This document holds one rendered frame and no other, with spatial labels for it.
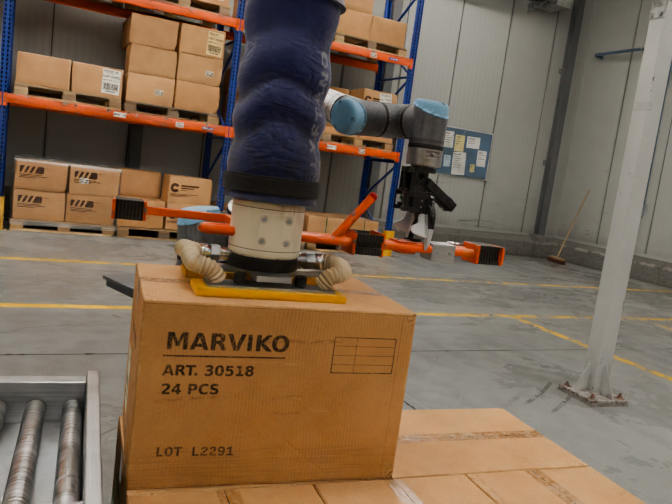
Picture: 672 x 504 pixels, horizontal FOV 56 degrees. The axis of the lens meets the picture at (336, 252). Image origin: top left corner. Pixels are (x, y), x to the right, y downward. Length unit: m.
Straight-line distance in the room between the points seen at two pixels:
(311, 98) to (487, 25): 11.29
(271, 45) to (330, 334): 0.63
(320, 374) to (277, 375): 0.10
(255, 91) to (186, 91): 7.38
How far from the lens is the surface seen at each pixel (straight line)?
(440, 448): 1.81
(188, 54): 8.85
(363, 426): 1.51
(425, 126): 1.62
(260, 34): 1.46
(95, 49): 9.98
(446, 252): 1.67
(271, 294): 1.39
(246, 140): 1.43
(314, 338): 1.39
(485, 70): 12.57
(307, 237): 1.51
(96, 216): 8.62
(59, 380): 1.87
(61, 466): 1.54
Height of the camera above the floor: 1.25
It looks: 7 degrees down
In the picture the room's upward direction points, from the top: 8 degrees clockwise
